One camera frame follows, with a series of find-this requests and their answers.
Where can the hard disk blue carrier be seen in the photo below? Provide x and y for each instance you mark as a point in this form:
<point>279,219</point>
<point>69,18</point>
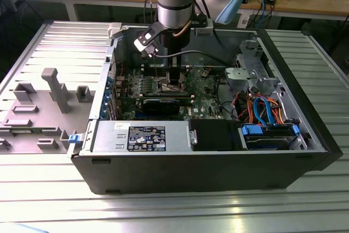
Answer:
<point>252,130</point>

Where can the silver power supply unit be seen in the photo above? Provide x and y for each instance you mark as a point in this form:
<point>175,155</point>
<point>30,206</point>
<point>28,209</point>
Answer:
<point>109,134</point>

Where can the beige case latch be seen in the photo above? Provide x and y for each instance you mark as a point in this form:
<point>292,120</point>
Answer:
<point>114,29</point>

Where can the grey parts rack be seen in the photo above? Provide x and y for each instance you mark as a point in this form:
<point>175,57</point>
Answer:
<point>58,96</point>

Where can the silver metal drive cage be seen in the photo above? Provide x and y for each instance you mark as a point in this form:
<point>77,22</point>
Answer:
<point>240,76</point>

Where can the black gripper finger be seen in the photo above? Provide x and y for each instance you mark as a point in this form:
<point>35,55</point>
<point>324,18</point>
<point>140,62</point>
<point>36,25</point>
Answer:
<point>174,64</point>

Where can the black graphics card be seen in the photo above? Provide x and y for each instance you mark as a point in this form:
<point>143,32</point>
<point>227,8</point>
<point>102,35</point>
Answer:
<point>161,106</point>

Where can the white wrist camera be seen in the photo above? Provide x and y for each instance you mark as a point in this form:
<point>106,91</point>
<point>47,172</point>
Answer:
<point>141,42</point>

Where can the silver CPU chip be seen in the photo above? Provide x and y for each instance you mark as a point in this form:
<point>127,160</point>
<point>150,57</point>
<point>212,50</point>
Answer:
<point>165,86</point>

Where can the green motherboard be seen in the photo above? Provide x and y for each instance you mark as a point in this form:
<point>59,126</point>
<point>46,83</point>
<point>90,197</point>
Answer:
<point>203,99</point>

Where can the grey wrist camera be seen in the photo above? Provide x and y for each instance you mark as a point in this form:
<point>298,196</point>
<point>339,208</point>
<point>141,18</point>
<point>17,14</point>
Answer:
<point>205,29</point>

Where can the CPU socket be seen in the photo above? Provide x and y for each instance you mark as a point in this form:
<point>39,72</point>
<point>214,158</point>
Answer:
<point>159,89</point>

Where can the metal locking lever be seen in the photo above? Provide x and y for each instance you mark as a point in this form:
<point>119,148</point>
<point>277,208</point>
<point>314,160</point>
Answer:
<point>156,74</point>

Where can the black plastic shroud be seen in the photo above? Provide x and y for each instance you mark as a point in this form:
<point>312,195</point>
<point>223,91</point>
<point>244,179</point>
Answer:
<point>212,134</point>

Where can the blue plastic latch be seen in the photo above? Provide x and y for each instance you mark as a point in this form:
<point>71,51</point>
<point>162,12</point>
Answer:
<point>74,138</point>

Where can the small black device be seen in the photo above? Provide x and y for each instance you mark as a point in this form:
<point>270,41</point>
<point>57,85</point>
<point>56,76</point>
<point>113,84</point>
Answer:
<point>271,0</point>

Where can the black PC case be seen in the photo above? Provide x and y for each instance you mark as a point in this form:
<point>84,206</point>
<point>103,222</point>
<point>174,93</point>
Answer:
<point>191,173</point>

